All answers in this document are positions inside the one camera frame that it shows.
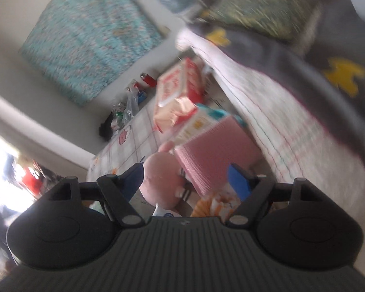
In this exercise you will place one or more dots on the checked printed bed sheet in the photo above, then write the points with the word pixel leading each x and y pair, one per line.
pixel 133 140

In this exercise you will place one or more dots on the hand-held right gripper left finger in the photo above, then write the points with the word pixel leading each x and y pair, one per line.
pixel 133 180

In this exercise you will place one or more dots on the white checked quilt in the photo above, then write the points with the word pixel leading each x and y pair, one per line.
pixel 261 103

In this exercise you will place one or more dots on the white packet with blue logo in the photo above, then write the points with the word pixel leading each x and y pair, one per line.
pixel 164 211

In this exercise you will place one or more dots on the pink waffle cloth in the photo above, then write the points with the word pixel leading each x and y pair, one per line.
pixel 213 155

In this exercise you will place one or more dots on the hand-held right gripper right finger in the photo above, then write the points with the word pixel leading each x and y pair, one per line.
pixel 238 182

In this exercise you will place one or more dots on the red plastic bag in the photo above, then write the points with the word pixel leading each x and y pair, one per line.
pixel 30 179

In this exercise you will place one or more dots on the orange white cloth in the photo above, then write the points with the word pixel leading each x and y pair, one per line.
pixel 213 203

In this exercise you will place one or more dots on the small plastic bag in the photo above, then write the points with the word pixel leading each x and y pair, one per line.
pixel 131 105

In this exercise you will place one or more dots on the teal floral wall cloth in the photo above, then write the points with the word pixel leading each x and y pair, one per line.
pixel 88 36

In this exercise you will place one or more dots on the green yellow patterned pillow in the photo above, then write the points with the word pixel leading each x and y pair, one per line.
pixel 261 9

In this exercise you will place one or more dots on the pink plush toy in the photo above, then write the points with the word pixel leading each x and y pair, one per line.
pixel 161 179

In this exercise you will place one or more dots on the white teal wipes pack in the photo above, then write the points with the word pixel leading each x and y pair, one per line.
pixel 197 121

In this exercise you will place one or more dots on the red thermos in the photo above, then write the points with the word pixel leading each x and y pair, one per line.
pixel 147 79

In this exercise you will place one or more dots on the red wet wipes pack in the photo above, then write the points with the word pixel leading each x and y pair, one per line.
pixel 176 79

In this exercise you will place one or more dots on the grey blanket with yellow marks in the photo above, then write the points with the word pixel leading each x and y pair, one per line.
pixel 292 65

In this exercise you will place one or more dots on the black cloth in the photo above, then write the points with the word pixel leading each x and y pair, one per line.
pixel 106 129

